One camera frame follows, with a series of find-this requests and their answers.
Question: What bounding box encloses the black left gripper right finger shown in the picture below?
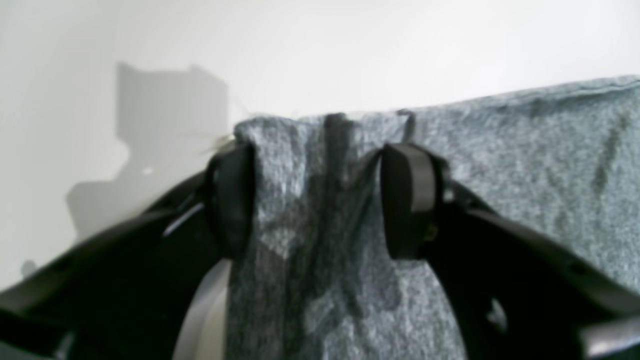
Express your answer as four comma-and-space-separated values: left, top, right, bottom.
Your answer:
380, 143, 640, 360

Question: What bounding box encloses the grey long-sleeve T-shirt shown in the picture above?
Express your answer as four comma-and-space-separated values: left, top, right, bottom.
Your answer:
225, 75, 640, 360

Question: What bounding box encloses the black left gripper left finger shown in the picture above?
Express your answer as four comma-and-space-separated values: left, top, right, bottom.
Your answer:
0, 143, 256, 360

